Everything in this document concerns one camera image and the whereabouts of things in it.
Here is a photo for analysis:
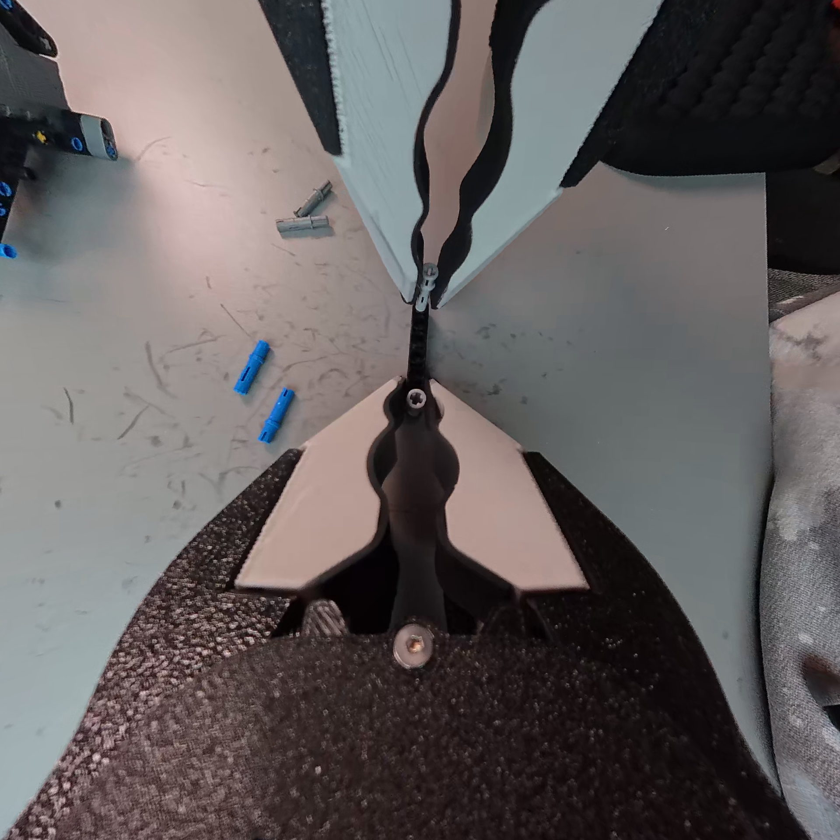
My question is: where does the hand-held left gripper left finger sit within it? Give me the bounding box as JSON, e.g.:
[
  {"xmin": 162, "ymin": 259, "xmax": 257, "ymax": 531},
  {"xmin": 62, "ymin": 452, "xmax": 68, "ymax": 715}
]
[{"xmin": 233, "ymin": 376, "xmax": 408, "ymax": 599}]

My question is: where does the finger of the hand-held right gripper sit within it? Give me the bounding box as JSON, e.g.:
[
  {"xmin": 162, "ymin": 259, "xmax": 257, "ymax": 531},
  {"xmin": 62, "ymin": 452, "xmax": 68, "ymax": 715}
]
[
  {"xmin": 433, "ymin": 0, "xmax": 664, "ymax": 311},
  {"xmin": 322, "ymin": 0, "xmax": 464, "ymax": 301}
]

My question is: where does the black brick beam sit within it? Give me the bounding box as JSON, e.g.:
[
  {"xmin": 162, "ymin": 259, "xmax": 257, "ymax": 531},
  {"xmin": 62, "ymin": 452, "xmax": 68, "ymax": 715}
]
[{"xmin": 384, "ymin": 304, "xmax": 454, "ymax": 632}]

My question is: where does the black chair armrest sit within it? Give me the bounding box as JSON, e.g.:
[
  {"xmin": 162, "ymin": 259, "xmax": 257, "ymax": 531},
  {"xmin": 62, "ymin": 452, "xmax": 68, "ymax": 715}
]
[{"xmin": 604, "ymin": 0, "xmax": 840, "ymax": 178}]

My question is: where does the person's leg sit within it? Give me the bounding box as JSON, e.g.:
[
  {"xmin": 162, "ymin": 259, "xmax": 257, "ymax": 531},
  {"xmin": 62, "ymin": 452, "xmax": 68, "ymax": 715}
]
[{"xmin": 760, "ymin": 268, "xmax": 840, "ymax": 840}]

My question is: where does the grey and black brick model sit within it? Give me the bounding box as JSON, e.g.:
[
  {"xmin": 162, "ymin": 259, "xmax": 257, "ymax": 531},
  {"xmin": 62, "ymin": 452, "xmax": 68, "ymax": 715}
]
[{"xmin": 0, "ymin": 0, "xmax": 119, "ymax": 261}]

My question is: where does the blue brick pin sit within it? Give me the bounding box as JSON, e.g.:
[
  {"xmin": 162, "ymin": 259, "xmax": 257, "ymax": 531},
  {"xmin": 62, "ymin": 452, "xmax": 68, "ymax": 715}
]
[
  {"xmin": 258, "ymin": 387, "xmax": 296, "ymax": 446},
  {"xmin": 233, "ymin": 341, "xmax": 272, "ymax": 397}
]

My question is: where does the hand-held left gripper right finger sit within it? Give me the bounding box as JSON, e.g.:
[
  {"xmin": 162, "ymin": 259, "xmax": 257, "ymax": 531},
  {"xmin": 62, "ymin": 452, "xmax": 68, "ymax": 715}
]
[{"xmin": 420, "ymin": 381, "xmax": 589, "ymax": 598}]

